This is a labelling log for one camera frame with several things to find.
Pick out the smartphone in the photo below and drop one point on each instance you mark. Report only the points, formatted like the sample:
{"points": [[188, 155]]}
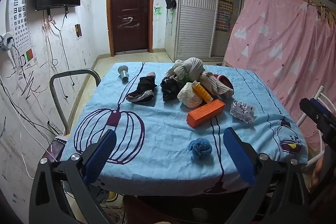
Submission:
{"points": [[57, 150]]}

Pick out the brown wall plate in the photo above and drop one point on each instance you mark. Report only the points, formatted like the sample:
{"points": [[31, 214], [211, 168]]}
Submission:
{"points": [[78, 30]]}

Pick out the blue rolled sock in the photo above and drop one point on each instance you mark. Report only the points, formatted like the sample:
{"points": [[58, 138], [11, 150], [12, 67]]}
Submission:
{"points": [[200, 149]]}

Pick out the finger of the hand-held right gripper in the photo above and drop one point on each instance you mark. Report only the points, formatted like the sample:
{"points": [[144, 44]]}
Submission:
{"points": [[316, 111]]}

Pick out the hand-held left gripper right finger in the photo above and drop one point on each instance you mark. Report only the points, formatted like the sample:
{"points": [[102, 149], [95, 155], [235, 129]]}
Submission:
{"points": [[240, 155]]}

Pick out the person's right hand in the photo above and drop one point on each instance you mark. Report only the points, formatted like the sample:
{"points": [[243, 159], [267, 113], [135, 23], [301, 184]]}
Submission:
{"points": [[317, 172]]}

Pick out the white slatted wardrobe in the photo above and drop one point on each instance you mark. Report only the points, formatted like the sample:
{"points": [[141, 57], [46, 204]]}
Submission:
{"points": [[197, 16]]}

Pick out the white metal chair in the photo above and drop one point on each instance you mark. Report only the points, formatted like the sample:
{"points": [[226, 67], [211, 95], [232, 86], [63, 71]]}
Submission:
{"points": [[305, 115]]}

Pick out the crumpled black plastic bag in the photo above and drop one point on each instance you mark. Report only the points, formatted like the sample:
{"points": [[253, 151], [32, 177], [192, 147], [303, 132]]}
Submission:
{"points": [[170, 88]]}

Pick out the colourful grid poster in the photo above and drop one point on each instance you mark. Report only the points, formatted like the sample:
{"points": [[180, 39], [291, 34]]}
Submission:
{"points": [[224, 15]]}

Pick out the dark brown door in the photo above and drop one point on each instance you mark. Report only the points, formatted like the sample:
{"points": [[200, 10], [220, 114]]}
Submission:
{"points": [[130, 8]]}

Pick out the blue printed tablecloth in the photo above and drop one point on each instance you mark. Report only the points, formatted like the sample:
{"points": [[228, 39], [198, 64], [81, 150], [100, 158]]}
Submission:
{"points": [[162, 140]]}

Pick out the white power strip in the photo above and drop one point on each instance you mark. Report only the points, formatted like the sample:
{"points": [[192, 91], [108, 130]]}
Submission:
{"points": [[6, 41]]}

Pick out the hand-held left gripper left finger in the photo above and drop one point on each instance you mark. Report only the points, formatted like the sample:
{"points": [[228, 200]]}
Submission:
{"points": [[101, 153]]}

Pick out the grey cone-shaped object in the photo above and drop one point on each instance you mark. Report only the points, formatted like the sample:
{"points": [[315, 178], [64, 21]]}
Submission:
{"points": [[124, 74]]}

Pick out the orange bottle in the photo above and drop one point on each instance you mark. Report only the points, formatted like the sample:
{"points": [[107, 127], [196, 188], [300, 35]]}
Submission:
{"points": [[202, 91]]}

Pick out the crumpled printed paper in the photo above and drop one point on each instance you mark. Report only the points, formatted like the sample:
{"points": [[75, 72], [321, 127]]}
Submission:
{"points": [[242, 111]]}

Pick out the eye chart poster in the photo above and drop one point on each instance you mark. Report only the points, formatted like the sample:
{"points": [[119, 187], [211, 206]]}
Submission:
{"points": [[22, 11]]}

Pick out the black shoe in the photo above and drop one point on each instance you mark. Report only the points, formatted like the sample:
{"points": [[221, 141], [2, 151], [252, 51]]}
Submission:
{"points": [[143, 90]]}

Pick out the red cloth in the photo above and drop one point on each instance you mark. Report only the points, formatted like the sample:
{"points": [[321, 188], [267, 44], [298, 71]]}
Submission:
{"points": [[224, 80]]}

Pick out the red green flag sticker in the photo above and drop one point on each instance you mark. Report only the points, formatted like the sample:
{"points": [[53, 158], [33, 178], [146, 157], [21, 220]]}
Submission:
{"points": [[30, 54]]}

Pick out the grey metal chair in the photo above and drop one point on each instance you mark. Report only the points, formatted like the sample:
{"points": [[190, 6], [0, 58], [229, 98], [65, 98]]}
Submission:
{"points": [[56, 98]]}

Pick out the beige knitted scarf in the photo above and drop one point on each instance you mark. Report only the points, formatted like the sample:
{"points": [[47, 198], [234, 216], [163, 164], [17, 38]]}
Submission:
{"points": [[193, 67]]}

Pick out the pink tree-print curtain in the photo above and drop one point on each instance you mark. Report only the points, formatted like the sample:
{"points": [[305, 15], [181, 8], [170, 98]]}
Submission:
{"points": [[283, 50]]}

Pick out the orange cardboard box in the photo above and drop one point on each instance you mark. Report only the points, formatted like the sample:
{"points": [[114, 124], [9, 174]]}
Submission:
{"points": [[206, 113]]}

